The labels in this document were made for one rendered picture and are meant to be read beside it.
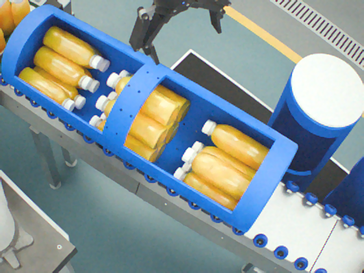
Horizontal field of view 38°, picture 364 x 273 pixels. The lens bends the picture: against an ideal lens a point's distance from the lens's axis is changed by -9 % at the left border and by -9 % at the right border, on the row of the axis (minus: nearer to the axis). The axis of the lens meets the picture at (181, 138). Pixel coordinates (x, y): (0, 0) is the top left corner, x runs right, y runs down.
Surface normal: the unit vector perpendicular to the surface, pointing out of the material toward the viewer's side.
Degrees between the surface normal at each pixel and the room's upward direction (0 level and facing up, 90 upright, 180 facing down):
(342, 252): 0
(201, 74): 0
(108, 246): 0
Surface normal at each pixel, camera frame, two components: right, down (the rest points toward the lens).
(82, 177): 0.09, -0.42
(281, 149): 0.26, -0.65
